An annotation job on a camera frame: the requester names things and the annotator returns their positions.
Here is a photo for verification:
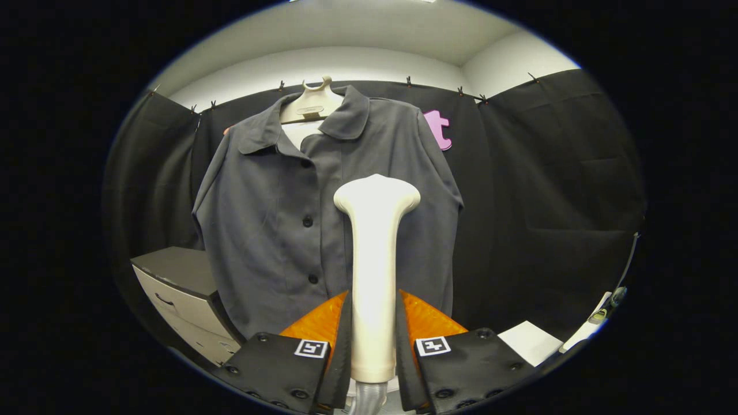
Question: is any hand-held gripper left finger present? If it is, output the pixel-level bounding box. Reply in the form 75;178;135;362
212;291;353;415

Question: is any black backdrop cloth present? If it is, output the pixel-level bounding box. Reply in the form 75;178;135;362
103;69;646;346

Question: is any grey drawer cabinet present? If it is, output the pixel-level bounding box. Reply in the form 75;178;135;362
130;247;246;367

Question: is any dark grey button shirt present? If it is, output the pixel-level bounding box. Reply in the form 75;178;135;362
192;85;465;341

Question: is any white garment hanger form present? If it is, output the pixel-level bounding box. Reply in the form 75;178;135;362
280;75;345;152

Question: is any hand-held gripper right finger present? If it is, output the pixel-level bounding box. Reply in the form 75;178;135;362
395;290;537;415

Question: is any white side table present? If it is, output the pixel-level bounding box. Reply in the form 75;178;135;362
562;291;613;353

